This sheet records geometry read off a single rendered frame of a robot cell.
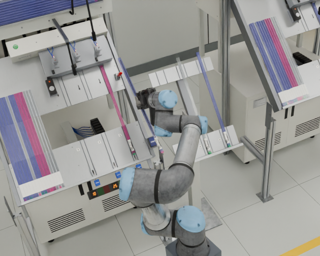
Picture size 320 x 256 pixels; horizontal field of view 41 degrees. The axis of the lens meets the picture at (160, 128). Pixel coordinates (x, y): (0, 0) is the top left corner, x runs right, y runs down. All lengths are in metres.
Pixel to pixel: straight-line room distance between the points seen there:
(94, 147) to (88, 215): 0.70
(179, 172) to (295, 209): 1.56
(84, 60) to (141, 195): 0.95
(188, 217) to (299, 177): 1.45
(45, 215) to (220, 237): 1.05
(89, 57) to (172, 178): 0.97
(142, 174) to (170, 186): 0.10
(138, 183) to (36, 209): 1.24
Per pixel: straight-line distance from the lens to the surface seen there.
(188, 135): 1.64
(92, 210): 2.72
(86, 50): 2.20
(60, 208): 2.63
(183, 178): 1.44
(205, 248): 1.93
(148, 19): 4.07
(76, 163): 2.13
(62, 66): 2.17
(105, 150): 2.15
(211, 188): 2.99
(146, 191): 1.43
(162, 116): 1.76
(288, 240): 2.75
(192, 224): 1.78
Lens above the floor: 2.16
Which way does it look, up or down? 38 degrees down
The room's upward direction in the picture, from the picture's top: 7 degrees counter-clockwise
